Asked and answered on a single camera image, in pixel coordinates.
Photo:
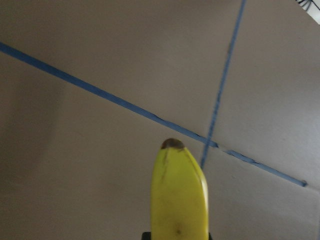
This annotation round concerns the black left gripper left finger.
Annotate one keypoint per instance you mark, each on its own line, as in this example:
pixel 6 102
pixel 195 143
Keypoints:
pixel 146 235

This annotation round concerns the yellow banana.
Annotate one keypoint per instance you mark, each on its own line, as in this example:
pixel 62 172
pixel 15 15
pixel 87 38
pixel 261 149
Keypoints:
pixel 179 202

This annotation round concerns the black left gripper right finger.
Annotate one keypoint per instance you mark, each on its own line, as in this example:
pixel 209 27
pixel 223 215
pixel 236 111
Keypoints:
pixel 210 236

